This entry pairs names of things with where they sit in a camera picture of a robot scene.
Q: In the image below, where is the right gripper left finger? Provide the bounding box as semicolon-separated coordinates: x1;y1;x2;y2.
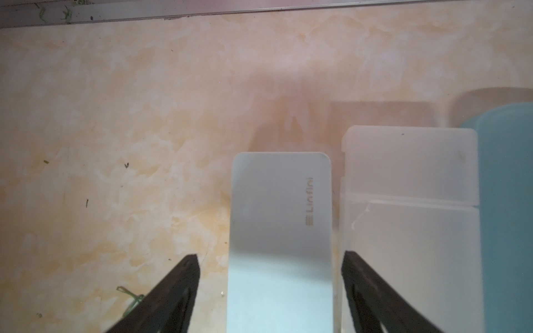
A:
108;254;201;333

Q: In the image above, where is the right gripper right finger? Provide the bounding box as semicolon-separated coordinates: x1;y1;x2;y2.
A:
341;251;441;333

